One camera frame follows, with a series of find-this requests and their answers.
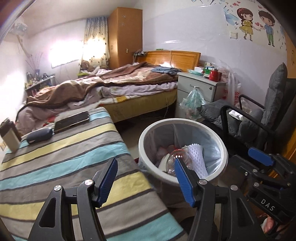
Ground clear plastic bottle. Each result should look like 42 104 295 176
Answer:
165 149 193 176

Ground white round trash bin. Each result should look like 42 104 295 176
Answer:
137 117 229 186

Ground right hand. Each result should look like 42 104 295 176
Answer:
261 216 288 237

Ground striped table cloth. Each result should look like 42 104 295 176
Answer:
1 108 188 240

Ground grey cushioned chair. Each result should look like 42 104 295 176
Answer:
198 63 295 156

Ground black smartphone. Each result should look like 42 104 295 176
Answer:
54 111 90 133

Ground dark blue glasses case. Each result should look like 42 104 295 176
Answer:
26 128 54 144

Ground hanging plastic bag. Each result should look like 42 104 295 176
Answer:
180 87 206 121

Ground brown blanket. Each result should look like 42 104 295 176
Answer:
25 62 177 109

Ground white bedside cabinet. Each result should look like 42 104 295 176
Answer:
175 72 226 118

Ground bed with wooden headboard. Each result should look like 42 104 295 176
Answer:
16 51 201 133

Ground red tin can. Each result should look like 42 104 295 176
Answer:
209 69 222 82

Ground folded blue clothes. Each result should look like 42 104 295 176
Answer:
151 66 182 75

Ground teddy bear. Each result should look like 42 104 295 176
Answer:
80 60 95 72

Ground cluttered white shelf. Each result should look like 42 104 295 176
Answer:
25 72 56 90

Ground patterned curtain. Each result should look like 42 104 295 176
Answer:
81 16 110 68

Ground wooden wardrobe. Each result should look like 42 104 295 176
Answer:
107 8 142 69

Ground cartoon couple wall sticker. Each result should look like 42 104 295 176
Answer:
236 8 275 47

